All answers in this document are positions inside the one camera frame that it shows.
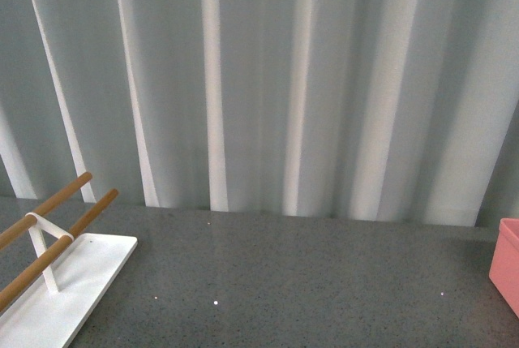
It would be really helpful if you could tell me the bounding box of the white towel rack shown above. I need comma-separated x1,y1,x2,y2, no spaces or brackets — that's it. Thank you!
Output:
1,172,138,347

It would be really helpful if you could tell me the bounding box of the pink plastic bin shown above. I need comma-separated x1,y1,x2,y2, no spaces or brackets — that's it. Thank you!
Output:
489,218,519,316

